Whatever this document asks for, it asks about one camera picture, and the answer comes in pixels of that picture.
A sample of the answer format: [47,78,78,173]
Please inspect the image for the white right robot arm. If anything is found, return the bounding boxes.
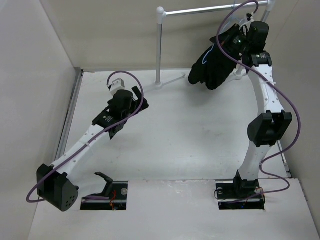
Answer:
[216,21,293,201]

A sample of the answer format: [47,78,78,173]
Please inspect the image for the white metal clothes rack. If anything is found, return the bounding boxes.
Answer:
[142,0,277,92]

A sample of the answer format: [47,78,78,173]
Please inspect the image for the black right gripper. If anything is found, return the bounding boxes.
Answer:
[210,23,251,55]

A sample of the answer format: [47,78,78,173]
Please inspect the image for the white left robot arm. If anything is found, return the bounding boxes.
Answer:
[35,86,149,212]

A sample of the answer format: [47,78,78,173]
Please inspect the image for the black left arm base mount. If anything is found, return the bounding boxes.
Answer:
[80,172,129,211]

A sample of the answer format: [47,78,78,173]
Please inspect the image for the black trousers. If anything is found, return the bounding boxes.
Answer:
[188,33,241,90]

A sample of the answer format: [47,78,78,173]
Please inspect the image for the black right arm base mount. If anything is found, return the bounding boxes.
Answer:
[214,181,266,210]

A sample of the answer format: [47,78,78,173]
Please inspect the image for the light blue clothes hanger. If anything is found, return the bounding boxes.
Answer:
[200,17,241,66]

